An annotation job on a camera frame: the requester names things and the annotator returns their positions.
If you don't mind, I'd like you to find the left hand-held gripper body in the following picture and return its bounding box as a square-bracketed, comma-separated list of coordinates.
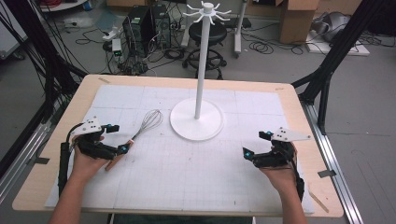
[71, 116, 120, 161]

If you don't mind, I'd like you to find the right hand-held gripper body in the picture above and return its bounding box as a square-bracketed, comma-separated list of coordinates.
[251, 126, 312, 169]

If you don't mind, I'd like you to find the wire whisk with wooden handle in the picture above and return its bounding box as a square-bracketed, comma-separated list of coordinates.
[105, 108, 164, 173]

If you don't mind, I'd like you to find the white hook stand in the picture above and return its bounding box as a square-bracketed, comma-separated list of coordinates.
[169, 0, 233, 142]

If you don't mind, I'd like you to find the person's left hand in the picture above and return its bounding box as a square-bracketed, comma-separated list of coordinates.
[71, 134, 110, 182]

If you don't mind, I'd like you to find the person's right hand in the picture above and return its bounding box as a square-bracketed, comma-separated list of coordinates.
[259, 146, 299, 191]

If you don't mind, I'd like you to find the black tape piece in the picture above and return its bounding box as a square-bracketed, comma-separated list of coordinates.
[317, 169, 337, 179]
[25, 156, 51, 166]

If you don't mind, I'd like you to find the white grid mat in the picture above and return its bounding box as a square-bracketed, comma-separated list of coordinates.
[44, 84, 316, 216]

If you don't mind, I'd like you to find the flat wooden stick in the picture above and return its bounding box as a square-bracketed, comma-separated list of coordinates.
[307, 188, 331, 215]

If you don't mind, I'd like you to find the white box with green light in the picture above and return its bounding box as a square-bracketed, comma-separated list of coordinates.
[110, 38, 123, 58]

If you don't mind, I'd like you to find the person's dark clothing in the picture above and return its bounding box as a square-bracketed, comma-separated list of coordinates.
[106, 213, 257, 224]

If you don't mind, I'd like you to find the white power strip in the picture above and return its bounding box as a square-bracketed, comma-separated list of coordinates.
[101, 26, 121, 42]

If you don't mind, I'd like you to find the large black computer tower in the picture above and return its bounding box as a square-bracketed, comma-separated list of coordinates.
[121, 5, 155, 59]

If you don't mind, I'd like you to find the white flat board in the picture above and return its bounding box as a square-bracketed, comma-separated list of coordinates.
[304, 30, 372, 58]

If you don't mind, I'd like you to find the black round stool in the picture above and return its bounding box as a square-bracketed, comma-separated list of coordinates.
[181, 21, 229, 80]

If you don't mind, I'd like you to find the cardboard box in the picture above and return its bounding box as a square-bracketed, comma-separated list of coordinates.
[277, 0, 320, 45]

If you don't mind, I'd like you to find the slim black computer tower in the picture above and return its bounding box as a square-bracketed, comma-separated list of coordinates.
[150, 3, 173, 49]

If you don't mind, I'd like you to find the grey bag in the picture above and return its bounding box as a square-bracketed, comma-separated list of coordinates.
[312, 11, 352, 44]

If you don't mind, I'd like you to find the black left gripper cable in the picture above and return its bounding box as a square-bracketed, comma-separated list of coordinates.
[57, 122, 86, 198]

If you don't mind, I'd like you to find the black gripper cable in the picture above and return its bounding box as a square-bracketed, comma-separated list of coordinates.
[288, 148, 305, 203]
[57, 122, 86, 198]

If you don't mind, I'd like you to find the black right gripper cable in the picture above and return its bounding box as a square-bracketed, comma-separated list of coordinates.
[288, 148, 305, 203]

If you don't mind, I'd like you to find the aluminium rail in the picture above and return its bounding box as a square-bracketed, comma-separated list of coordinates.
[0, 120, 53, 205]
[299, 101, 366, 224]

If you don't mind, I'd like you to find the black metal frame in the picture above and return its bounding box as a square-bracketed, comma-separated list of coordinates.
[0, 0, 89, 179]
[290, 0, 390, 136]

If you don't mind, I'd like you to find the coiled black cable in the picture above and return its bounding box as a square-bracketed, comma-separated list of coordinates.
[247, 40, 276, 55]

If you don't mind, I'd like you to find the white stand post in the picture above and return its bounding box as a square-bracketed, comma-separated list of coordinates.
[180, 0, 196, 49]
[233, 0, 249, 59]

